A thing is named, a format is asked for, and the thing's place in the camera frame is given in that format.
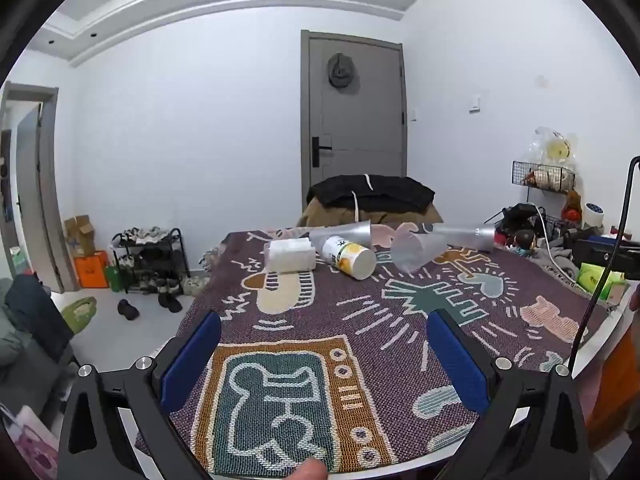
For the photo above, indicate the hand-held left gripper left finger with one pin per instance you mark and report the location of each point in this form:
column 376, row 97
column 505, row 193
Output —
column 192, row 360

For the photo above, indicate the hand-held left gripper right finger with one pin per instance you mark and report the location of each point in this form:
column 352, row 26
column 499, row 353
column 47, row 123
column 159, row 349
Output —
column 457, row 365

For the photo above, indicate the clear plastic cup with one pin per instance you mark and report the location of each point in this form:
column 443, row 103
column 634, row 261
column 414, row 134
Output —
column 415, row 254

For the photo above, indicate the frosted plastic cup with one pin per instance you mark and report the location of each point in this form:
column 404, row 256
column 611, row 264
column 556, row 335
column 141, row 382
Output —
column 350, row 232
column 467, row 237

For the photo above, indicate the white cup with yellow print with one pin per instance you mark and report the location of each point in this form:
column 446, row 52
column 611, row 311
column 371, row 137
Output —
column 350, row 256

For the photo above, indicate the person's left hand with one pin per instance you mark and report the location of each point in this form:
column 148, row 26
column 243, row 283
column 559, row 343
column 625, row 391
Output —
column 310, row 470

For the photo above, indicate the black boots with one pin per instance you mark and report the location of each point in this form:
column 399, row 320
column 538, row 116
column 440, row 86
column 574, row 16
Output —
column 170, row 302

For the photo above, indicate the pale sneakers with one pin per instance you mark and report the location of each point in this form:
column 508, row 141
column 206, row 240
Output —
column 195, row 285

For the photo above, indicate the black shoe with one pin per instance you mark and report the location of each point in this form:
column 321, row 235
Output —
column 128, row 309

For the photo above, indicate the black shoe rack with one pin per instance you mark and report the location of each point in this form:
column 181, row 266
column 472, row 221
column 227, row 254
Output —
column 150, row 265

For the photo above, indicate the printed woven blanket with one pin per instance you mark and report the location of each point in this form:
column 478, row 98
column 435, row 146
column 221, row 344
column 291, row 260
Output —
column 350, row 340

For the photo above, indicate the green bag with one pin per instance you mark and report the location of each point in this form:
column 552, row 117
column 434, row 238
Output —
column 114, row 278

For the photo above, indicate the green slipper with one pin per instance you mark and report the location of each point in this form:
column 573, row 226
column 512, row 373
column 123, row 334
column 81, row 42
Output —
column 80, row 312

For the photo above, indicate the orange box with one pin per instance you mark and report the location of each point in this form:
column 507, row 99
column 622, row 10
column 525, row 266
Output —
column 91, row 270

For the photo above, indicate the grey cloth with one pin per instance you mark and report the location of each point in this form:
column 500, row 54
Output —
column 557, row 262

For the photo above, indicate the orange cloth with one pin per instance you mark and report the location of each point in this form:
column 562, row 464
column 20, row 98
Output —
column 612, row 390

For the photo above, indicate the black bag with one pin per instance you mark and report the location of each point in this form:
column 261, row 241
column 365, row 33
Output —
column 520, row 217

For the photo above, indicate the green tissue pack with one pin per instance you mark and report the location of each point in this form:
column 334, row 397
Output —
column 597, row 280

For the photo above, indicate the cardboard box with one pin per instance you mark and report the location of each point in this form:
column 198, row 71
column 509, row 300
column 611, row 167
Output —
column 79, row 235

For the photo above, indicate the dark clothing pile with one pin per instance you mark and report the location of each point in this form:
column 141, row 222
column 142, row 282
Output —
column 25, row 330

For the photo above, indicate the black box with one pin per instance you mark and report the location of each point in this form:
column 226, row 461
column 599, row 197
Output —
column 595, row 252

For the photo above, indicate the black jacket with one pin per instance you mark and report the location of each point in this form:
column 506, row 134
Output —
column 390, row 192

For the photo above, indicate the pink printed bag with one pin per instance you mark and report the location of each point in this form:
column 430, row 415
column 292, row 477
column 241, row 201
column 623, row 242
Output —
column 27, row 445

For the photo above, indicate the brown chair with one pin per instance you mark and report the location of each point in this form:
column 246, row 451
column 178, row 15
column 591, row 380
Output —
column 320, row 215

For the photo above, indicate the orange toy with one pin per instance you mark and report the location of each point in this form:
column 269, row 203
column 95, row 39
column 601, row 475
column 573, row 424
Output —
column 572, row 209

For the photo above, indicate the white tape roll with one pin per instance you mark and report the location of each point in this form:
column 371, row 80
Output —
column 595, row 214

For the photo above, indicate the open grey door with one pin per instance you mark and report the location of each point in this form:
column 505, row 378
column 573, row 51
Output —
column 40, row 185

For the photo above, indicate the clear plastic bag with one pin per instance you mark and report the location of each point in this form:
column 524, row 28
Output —
column 552, row 146

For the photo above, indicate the black door lock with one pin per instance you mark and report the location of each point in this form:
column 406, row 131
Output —
column 318, row 151

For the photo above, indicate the grey hat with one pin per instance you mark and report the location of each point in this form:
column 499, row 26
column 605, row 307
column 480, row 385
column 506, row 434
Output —
column 342, row 74

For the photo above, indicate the white light switch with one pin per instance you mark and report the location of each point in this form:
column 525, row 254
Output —
column 475, row 102

